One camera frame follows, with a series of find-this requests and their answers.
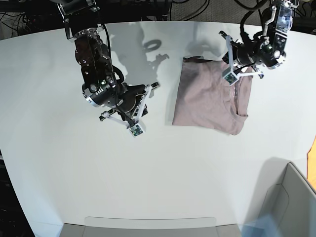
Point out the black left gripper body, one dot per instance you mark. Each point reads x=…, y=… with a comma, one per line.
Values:
x=244, y=55

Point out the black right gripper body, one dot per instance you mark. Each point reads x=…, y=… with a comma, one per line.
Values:
x=128, y=97

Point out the pink T-shirt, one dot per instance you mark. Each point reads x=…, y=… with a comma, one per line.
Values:
x=205, y=99

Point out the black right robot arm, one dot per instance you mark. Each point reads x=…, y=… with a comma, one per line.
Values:
x=104, y=84

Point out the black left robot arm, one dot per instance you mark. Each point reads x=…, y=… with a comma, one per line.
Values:
x=267, y=47

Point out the orange cloth at edge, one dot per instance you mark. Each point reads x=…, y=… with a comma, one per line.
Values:
x=311, y=165

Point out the grey tray bottom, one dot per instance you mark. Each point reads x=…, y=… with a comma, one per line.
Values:
x=117, y=227

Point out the grey box right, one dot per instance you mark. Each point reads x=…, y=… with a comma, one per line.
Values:
x=293, y=204

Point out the blue cloth in box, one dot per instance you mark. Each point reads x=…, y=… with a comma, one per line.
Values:
x=264, y=226

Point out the white camera bracket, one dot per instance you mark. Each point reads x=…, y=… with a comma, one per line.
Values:
x=133, y=124
x=235, y=72

